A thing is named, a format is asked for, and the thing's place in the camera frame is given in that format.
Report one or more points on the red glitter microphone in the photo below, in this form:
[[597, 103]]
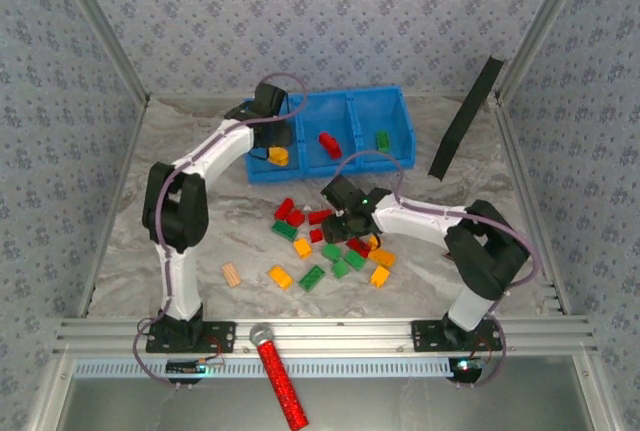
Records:
[[280, 381]]

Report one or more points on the aluminium corner post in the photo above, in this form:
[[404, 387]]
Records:
[[104, 26], [541, 26]]

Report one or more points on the blue three-compartment plastic bin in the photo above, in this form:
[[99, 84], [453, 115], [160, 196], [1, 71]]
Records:
[[320, 116]]

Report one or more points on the dark red small card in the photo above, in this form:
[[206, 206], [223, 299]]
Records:
[[447, 257]]

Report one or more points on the small yellow lego brick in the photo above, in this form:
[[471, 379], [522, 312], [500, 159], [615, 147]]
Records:
[[375, 242]]

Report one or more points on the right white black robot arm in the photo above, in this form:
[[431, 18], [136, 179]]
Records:
[[420, 221]]

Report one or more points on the tan ridged wooden block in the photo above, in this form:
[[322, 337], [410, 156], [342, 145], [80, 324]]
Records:
[[231, 274]]

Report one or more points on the circuit board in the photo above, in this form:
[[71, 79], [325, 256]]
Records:
[[465, 368], [187, 366]]

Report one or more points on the aluminium right side rail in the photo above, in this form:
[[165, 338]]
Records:
[[517, 151]]

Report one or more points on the black flat strip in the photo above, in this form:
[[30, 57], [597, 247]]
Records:
[[465, 116]]

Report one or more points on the small red lego brick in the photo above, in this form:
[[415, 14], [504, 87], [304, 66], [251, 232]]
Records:
[[316, 236]]

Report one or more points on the aluminium left side rail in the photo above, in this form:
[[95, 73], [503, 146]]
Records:
[[122, 176]]

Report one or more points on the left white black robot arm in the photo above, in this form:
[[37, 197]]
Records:
[[220, 146]]

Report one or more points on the aluminium left corner post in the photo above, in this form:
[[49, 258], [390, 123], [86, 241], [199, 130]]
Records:
[[104, 26]]

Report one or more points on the aluminium right corner post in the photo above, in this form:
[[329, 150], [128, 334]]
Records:
[[541, 26]]

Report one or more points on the aluminium rail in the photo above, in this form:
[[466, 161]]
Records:
[[325, 336], [517, 151], [122, 176]]

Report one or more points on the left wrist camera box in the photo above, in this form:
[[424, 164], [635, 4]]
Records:
[[270, 100]]

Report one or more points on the yellow round lego spool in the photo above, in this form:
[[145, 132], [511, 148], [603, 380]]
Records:
[[281, 158]]

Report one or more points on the green square lego brick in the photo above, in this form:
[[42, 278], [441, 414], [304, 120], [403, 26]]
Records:
[[355, 260], [331, 253]]

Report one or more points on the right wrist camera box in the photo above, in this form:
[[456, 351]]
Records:
[[341, 191]]

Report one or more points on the aluminium front rail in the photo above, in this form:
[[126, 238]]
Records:
[[325, 336]]

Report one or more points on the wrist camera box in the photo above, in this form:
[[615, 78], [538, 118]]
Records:
[[341, 191], [270, 100]]

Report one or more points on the green long lego brick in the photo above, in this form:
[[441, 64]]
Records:
[[284, 230], [312, 279], [383, 141]]

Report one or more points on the white right camera bracket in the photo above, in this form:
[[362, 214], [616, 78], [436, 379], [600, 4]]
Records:
[[340, 211]]

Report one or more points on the orange lego brick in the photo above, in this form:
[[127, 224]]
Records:
[[382, 256]]

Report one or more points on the left circuit board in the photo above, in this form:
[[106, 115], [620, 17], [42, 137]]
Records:
[[187, 366]]

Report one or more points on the right circuit board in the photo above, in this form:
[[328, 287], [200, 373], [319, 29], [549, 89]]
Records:
[[465, 368]]

